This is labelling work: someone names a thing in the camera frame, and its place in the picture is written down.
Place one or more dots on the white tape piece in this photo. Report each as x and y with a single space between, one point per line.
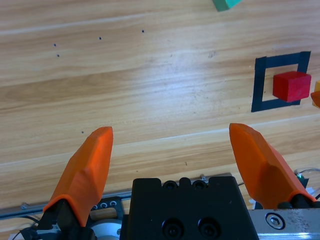
313 193

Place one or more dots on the black tape square outline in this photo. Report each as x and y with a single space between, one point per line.
258 85

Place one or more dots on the aluminium rail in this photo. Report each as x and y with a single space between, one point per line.
122 195

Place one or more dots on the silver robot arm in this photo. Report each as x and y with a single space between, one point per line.
105 228

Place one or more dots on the black box with green LED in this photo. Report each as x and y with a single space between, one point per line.
302 181

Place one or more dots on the black bracket with screws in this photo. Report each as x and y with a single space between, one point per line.
117 203

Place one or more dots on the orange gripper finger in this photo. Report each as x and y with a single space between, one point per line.
262 170
317 100
85 175

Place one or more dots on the red wooden cube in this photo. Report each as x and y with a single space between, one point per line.
291 86

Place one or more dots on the green wooden cube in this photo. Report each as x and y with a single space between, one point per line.
225 5

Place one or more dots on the yellow wooden cube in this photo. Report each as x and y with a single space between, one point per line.
317 86

